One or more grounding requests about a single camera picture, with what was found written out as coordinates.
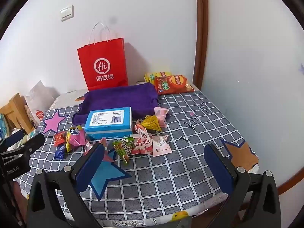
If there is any grey checkered bed sheet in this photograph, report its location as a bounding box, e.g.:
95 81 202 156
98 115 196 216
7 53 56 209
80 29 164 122
13 89 259 228

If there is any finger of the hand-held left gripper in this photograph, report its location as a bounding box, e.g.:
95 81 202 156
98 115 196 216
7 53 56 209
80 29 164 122
0 129 25 148
5 133 45 158

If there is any yellow triangular snack packet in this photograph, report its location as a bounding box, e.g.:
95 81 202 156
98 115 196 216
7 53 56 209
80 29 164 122
141 115 162 131

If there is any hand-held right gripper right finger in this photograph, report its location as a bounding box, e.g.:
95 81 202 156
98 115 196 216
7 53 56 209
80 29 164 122
204 144 282 228

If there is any green triangular snack packet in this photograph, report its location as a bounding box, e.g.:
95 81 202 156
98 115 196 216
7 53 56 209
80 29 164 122
112 137 135 165

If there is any red paper bag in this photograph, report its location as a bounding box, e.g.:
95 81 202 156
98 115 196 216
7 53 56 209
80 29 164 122
77 22 129 91

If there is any pink red snack packet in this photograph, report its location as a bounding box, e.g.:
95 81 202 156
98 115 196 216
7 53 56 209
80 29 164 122
131 134 154 156

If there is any small blue candy packet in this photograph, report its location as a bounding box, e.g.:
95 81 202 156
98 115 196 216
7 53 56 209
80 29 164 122
55 145 67 159

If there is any brown wooden baseboard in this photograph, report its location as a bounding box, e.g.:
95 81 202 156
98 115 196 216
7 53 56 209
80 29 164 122
277 164 304 196

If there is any white plastic bag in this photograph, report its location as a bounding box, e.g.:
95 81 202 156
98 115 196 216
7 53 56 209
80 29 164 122
24 81 60 124

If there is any light pink snack packet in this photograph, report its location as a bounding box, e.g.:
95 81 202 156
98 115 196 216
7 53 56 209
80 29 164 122
154 107 169 127

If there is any pink triangular snack packet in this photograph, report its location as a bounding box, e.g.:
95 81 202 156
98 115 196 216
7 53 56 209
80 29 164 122
84 138 117 163

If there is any pink white snack packet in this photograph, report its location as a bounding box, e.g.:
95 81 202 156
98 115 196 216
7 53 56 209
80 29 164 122
151 135 172 157

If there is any brown wooden door frame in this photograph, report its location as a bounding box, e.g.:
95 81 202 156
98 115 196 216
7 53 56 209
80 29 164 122
192 0 209 91

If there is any brown cardboard box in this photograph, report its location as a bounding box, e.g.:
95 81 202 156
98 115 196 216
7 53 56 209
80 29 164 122
0 94 36 136

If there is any yellow chip bag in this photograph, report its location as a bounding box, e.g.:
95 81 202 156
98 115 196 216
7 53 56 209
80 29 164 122
144 71 171 83

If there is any blue white box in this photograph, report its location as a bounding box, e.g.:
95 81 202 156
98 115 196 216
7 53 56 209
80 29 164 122
84 107 133 140

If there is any magenta yellow snack packet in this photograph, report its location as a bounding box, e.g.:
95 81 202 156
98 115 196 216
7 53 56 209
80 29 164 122
66 125 86 153

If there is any small red candy packet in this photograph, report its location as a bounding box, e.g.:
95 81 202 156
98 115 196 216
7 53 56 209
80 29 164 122
53 131 66 147

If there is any orange chip bag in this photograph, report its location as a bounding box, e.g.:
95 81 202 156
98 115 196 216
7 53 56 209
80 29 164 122
154 75 195 95

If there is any purple cloth tray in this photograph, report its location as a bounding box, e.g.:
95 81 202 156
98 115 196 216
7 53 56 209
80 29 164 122
72 83 159 126

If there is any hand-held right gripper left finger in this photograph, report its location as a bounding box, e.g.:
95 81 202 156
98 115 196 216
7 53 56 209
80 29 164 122
26 142 106 228

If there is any white light switch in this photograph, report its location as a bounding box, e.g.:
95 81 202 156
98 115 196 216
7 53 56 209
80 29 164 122
60 5 74 21

